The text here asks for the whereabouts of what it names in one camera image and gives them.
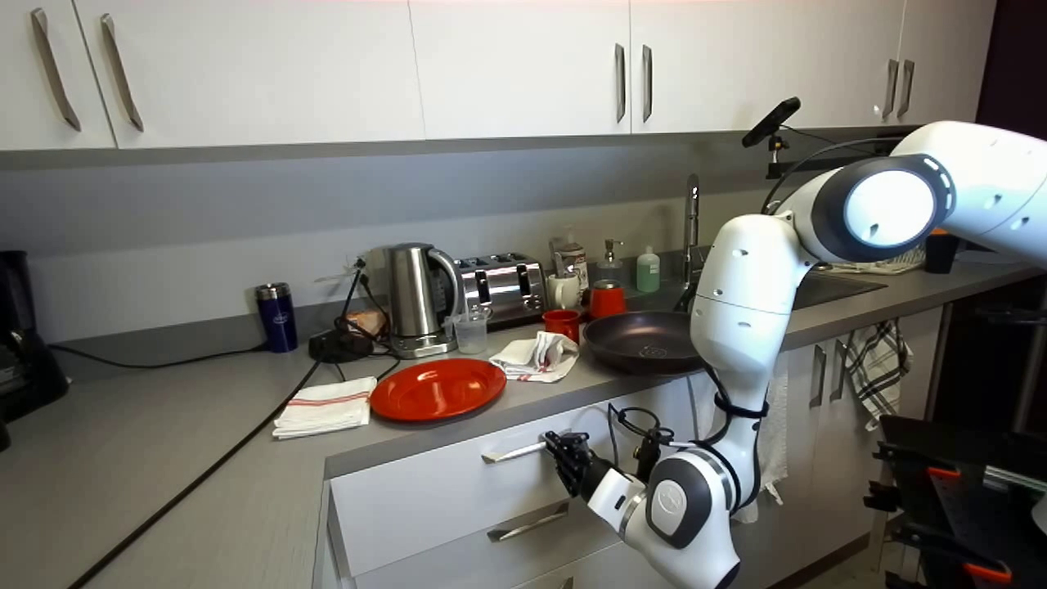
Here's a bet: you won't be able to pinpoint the stainless steel kettle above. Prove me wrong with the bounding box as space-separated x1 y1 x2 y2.
388 242 463 355

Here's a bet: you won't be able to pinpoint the black coffee machine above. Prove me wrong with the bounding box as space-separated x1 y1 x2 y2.
0 249 68 448

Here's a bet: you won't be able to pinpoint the white upper cabinets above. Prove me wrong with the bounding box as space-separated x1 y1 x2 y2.
0 0 1001 152

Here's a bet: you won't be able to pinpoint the orange lid black cup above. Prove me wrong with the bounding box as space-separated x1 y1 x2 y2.
921 231 958 273

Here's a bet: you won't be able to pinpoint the black power cable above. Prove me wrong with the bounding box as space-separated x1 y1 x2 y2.
50 337 275 374

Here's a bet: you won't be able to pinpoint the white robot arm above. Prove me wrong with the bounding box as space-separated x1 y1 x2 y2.
546 122 1047 589

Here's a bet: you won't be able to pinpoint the red mug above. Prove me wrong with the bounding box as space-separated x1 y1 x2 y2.
542 306 578 342

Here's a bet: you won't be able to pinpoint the white hanging towel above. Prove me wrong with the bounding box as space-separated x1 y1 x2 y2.
687 368 792 523

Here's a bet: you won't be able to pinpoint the white mug with cutlery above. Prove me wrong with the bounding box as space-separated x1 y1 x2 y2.
546 273 581 306

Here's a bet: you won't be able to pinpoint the red plate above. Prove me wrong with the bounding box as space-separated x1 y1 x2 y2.
370 361 508 424

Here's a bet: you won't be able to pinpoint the black camera stand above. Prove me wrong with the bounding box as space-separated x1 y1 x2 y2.
741 99 801 176

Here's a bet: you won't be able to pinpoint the folded white red-striped cloth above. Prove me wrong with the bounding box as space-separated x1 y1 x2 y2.
271 376 377 439

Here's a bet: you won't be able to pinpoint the silver sink faucet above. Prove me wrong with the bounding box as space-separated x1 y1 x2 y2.
684 173 703 282

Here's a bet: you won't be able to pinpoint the black frying pan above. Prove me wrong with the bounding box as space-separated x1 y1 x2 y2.
581 306 703 374

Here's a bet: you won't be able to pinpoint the silver top drawer handle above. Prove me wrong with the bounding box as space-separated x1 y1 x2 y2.
481 439 546 463

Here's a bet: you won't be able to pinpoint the silver four-slot toaster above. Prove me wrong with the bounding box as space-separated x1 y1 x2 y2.
459 252 542 326

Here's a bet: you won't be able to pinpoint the green soap bottle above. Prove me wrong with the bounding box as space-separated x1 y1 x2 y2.
636 245 660 294

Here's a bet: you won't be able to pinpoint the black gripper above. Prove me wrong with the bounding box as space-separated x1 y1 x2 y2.
542 433 613 499

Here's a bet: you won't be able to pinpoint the crumpled white cloth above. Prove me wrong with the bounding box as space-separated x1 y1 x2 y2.
492 330 578 382

